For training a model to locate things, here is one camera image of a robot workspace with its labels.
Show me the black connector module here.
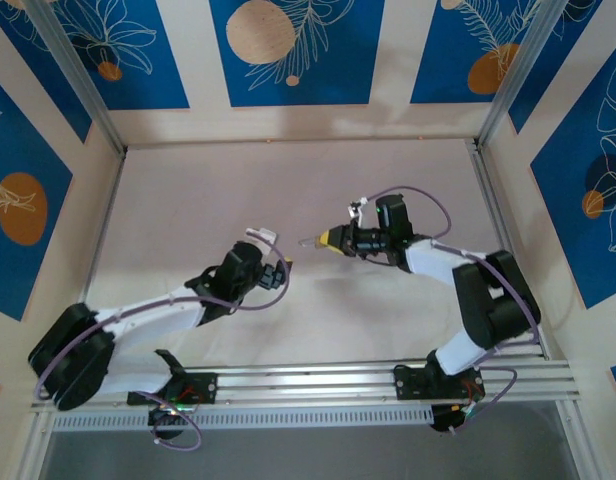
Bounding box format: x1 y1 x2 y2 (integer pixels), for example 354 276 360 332
147 405 189 442
430 403 472 435

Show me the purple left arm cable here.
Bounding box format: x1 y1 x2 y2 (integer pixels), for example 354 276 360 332
35 243 292 451

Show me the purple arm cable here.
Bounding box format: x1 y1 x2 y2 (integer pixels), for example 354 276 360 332
360 185 543 435
35 243 292 451

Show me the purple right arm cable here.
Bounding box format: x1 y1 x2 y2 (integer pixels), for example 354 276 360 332
360 185 543 435

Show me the aluminium side rail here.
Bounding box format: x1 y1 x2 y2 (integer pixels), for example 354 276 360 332
80 149 127 311
466 140 552 361

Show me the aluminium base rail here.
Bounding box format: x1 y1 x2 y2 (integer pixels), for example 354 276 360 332
31 357 583 412

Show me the white slotted cable duct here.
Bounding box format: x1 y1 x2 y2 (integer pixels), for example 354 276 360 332
51 403 435 432

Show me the aluminium corner post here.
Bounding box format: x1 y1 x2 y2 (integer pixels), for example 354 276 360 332
25 0 128 156
477 0 564 149

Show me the aluminium frame leg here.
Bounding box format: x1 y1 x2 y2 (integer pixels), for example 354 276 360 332
15 407 57 480
557 399 607 480

